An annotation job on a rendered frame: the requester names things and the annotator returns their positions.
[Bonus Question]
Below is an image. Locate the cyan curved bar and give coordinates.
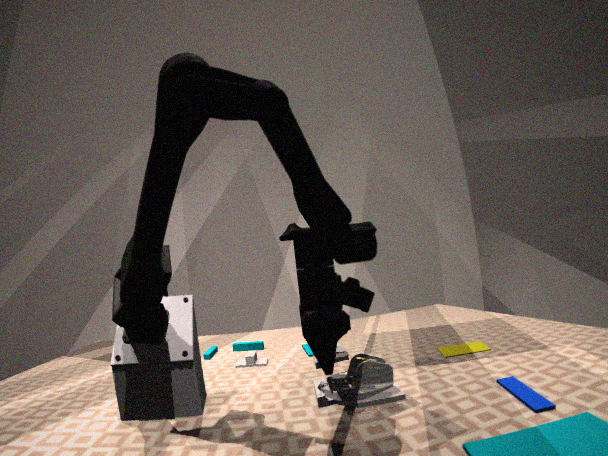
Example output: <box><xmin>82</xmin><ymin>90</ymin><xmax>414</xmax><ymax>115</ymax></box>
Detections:
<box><xmin>203</xmin><ymin>346</ymin><xmax>218</xmax><ymax>360</ymax></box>

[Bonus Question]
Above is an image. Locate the teal rectangular bar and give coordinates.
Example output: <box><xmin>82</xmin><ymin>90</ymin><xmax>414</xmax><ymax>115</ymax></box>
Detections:
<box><xmin>232</xmin><ymin>340</ymin><xmax>264</xmax><ymax>352</ymax></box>

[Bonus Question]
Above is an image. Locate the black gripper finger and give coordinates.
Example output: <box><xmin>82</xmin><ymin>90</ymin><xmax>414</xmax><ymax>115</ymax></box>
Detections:
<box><xmin>303</xmin><ymin>331</ymin><xmax>348</xmax><ymax>376</ymax></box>

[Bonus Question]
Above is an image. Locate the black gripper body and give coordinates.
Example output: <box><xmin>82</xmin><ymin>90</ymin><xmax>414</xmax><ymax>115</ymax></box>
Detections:
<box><xmin>296</xmin><ymin>266</ymin><xmax>351</xmax><ymax>337</ymax></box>

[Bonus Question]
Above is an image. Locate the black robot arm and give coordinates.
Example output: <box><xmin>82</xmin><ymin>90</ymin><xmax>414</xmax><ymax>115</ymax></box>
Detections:
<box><xmin>112</xmin><ymin>52</ymin><xmax>377</xmax><ymax>345</ymax></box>

